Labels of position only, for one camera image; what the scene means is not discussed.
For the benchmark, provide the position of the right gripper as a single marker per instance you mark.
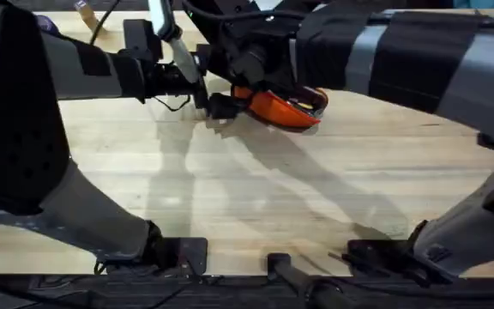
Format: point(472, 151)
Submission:
point(272, 38)

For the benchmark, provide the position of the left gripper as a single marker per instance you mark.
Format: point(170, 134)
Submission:
point(167, 81)

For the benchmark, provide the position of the orange zip bag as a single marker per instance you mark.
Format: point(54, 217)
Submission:
point(277, 111)

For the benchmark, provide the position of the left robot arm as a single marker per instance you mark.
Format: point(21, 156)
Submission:
point(19, 141)

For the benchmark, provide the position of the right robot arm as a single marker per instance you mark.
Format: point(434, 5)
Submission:
point(478, 68)

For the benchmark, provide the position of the upright flat wrist plate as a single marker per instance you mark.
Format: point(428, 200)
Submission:
point(161, 17)

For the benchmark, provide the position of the wooden stick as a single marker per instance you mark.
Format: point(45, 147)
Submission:
point(87, 15)

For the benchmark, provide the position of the blue round object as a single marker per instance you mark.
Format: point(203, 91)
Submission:
point(47, 23)

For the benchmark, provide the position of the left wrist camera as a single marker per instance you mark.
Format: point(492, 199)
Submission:
point(142, 40)

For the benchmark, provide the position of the black post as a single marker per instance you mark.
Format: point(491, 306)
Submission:
point(294, 276)

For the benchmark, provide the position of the black rail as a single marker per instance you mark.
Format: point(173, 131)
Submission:
point(101, 294)

